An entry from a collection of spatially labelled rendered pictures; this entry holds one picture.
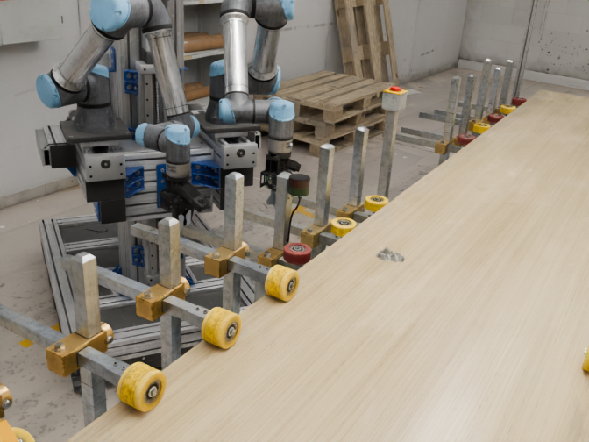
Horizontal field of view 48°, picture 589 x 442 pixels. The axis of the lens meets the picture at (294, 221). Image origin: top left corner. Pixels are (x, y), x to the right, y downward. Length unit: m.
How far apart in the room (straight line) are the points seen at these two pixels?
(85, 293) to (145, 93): 1.35
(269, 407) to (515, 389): 0.52
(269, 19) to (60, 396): 1.66
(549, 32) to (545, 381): 8.42
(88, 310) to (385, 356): 0.64
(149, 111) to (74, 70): 0.43
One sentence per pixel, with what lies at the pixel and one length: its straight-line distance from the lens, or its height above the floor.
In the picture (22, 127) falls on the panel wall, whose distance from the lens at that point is 4.55.
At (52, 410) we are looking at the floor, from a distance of 2.81.
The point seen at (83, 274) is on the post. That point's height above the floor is 1.12.
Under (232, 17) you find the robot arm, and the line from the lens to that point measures 2.22.
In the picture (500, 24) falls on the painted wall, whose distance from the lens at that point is 9.96.
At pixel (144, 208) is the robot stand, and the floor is 0.73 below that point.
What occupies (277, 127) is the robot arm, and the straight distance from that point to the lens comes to 2.01.
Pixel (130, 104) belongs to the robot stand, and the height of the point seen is 1.08.
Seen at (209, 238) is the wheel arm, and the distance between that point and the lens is 2.08.
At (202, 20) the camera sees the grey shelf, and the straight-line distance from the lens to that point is 5.38.
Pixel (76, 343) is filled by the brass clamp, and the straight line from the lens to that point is 1.41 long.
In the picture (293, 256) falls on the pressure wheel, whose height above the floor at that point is 0.90.
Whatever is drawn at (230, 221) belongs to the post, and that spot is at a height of 1.05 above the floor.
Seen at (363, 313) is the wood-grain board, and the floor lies 0.90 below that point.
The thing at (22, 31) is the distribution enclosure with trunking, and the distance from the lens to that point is 4.17.
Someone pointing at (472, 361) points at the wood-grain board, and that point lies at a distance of 1.55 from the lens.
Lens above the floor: 1.76
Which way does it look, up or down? 24 degrees down
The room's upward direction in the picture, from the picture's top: 4 degrees clockwise
